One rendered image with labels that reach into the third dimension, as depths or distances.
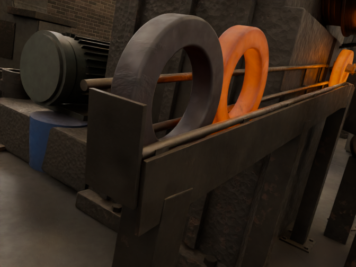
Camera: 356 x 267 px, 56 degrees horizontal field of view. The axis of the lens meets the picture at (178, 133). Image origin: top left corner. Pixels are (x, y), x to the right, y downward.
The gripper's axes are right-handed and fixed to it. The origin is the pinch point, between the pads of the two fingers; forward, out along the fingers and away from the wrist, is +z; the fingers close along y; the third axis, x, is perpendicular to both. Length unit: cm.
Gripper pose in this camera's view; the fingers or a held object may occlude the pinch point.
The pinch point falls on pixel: (343, 67)
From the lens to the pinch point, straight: 136.0
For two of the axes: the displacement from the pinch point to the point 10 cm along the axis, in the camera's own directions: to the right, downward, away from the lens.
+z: -7.9, -3.3, 5.1
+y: 5.6, -0.8, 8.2
